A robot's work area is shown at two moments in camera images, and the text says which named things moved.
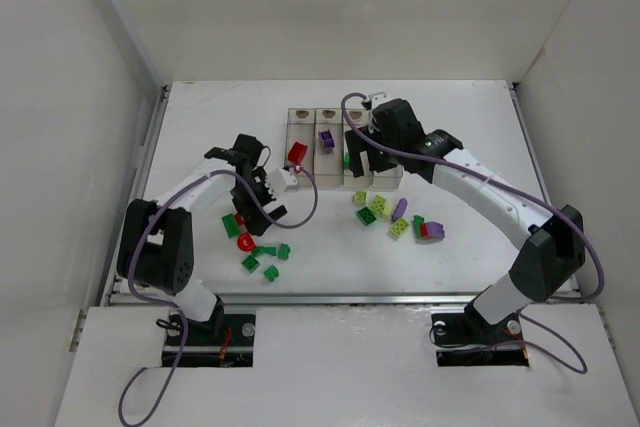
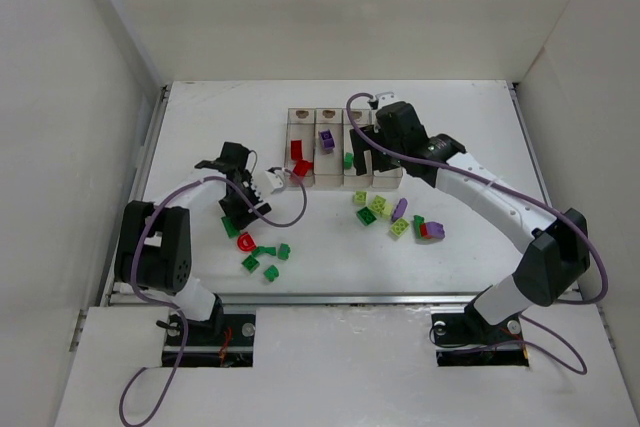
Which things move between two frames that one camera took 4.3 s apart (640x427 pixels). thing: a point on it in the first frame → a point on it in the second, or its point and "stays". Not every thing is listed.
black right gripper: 368,158 stays
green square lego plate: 250,263 stays
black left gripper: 255,204 → 239,208
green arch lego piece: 257,250 stays
